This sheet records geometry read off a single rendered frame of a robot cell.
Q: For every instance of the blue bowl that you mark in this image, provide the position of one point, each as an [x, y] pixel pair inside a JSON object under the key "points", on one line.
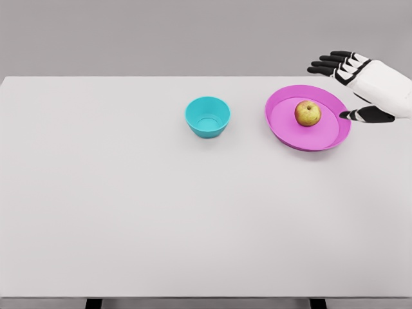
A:
{"points": [[208, 117]]}

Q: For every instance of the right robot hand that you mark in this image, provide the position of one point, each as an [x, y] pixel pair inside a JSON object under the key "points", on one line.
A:
{"points": [[380, 83]]}

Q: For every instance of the pink plate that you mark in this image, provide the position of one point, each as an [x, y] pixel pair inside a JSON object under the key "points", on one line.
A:
{"points": [[305, 135]]}

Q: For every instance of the yellow-red apple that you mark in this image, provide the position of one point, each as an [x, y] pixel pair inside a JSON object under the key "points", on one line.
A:
{"points": [[307, 113]]}

